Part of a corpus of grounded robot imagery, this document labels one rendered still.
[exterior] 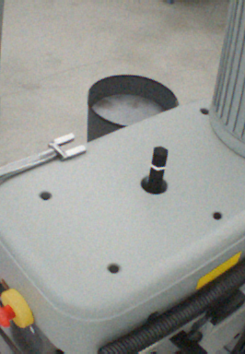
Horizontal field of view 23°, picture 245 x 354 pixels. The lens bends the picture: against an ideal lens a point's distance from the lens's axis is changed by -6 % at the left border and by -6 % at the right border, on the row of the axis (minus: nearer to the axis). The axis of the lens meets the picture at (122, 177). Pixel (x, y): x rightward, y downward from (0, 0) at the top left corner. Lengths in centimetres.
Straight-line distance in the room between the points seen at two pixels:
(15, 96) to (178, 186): 345
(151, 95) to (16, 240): 269
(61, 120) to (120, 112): 82
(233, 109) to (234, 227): 19
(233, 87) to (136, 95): 257
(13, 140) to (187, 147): 299
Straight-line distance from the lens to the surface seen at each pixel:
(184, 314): 81
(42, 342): 153
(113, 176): 85
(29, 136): 388
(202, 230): 80
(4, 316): 82
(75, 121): 402
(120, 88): 341
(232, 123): 92
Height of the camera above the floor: 246
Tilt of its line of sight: 42 degrees down
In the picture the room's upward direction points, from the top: 8 degrees clockwise
